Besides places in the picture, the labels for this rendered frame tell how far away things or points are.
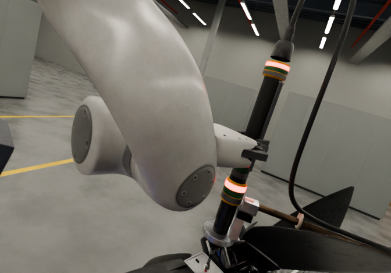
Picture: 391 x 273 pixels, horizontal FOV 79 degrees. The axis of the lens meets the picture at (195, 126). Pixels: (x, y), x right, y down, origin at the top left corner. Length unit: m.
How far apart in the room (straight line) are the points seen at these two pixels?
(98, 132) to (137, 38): 0.10
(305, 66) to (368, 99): 3.03
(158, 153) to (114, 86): 0.06
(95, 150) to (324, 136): 5.84
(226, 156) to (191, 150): 0.16
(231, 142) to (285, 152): 5.67
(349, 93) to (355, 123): 6.83
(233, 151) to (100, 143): 0.19
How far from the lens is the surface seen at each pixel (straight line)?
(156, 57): 0.18
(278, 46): 0.47
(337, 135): 6.01
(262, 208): 0.51
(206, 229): 0.53
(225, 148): 0.34
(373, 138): 6.14
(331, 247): 0.42
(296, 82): 12.70
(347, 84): 12.84
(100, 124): 0.24
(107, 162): 0.25
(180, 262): 0.60
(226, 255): 0.61
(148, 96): 0.17
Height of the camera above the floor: 1.56
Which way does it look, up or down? 10 degrees down
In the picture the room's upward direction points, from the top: 17 degrees clockwise
